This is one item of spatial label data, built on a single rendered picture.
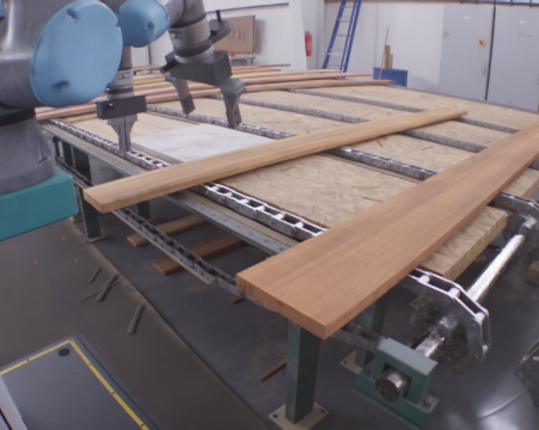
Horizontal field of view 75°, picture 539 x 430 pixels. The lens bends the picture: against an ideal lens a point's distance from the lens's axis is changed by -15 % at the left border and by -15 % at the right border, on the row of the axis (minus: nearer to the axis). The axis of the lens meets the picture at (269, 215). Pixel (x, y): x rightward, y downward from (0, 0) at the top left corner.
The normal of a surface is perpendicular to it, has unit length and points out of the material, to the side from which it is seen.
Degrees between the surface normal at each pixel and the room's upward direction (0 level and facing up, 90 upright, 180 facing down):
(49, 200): 90
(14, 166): 73
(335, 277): 0
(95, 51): 97
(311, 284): 0
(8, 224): 90
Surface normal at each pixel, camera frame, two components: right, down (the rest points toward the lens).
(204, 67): -0.58, 0.65
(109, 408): 0.00, -0.91
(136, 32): -0.29, 0.73
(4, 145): 0.62, 0.02
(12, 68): -0.32, 0.47
